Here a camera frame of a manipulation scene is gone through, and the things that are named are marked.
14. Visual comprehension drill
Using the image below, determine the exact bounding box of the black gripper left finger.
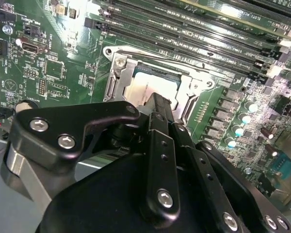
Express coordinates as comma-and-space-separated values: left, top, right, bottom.
0, 92, 181, 228

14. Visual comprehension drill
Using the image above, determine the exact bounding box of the metal socket cover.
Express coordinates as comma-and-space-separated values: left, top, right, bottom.
110, 57, 204, 119

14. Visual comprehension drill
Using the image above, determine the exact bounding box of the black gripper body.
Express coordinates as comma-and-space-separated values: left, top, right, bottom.
35, 151, 224, 233

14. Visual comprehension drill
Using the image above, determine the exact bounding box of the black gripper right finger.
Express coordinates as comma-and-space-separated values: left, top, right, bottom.
163, 96, 291, 233

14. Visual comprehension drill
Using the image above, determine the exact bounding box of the silver CPU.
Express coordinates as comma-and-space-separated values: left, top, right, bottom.
132, 65, 185, 109

